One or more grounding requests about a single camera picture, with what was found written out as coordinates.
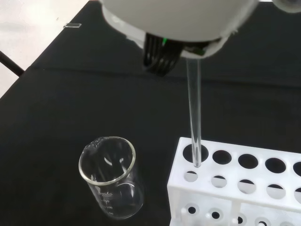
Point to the white test tube rack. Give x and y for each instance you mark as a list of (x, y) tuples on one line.
[(235, 168)]

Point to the clear acrylic cloth clip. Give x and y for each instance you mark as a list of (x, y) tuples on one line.
[(72, 25)]

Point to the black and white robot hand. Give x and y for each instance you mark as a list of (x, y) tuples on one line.
[(176, 18)]

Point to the black bench cloth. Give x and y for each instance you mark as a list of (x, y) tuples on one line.
[(70, 106)]

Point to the clear glass beaker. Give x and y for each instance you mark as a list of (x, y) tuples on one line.
[(105, 195)]

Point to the black tripod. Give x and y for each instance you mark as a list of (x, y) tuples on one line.
[(10, 63)]

